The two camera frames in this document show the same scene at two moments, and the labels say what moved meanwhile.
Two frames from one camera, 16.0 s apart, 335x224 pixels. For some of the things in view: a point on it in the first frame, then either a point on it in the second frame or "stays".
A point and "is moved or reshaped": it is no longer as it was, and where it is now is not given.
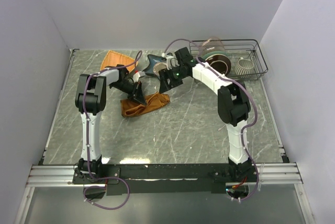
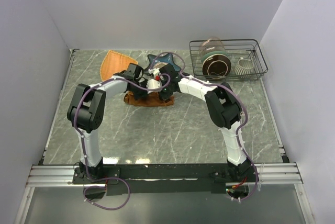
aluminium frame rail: x=63 y=176 stays
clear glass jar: x=212 y=44 stays
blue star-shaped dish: x=153 y=59 stays
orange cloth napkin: x=130 y=108 is moved or reshaped
